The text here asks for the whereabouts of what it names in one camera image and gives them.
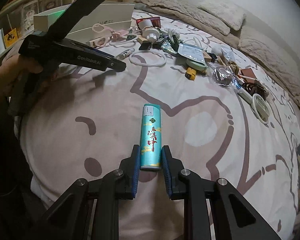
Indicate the blue patterned packet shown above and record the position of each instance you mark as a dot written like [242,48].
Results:
[167,48]

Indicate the white tube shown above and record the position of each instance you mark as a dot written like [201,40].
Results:
[228,54]

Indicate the brown tape in bag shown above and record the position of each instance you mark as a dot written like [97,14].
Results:
[223,76]

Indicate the black charger block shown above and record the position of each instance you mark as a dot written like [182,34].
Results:
[146,45]

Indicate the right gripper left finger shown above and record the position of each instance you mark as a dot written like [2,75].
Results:
[90,209]

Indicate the black battery pack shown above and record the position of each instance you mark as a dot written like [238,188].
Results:
[158,44]

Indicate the beige pillow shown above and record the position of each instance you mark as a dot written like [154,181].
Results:
[231,14]
[278,63]

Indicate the knotted rope ball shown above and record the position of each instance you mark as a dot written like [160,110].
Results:
[234,67]

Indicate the white tape roll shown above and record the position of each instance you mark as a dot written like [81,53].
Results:
[146,23]

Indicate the teal lighter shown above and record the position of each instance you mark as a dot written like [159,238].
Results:
[150,141]

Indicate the green clothespin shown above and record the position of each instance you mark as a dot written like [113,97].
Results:
[174,42]

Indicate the green round compact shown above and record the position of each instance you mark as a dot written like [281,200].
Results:
[195,65]

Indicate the left hand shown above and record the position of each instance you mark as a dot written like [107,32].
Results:
[11,70]

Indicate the red box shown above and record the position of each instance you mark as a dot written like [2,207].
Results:
[156,21]

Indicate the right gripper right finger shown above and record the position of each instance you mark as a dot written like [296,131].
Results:
[212,209]

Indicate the dark brown hair claw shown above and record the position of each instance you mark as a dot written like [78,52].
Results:
[256,88]

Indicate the white shoe box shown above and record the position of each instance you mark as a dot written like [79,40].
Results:
[116,15]

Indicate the yellow utility knife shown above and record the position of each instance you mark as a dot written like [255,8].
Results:
[190,73]

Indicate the pink plastic scissors tool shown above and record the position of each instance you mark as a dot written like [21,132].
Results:
[105,31]

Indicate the brown leather pouch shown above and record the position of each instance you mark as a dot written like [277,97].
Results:
[248,75]

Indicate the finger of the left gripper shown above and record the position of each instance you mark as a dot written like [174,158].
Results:
[79,54]

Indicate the clear glass lighter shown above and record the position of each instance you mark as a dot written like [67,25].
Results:
[125,54]

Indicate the beige harmonica box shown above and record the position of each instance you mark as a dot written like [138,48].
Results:
[99,42]

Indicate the beige blanket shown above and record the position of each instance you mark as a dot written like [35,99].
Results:
[193,16]

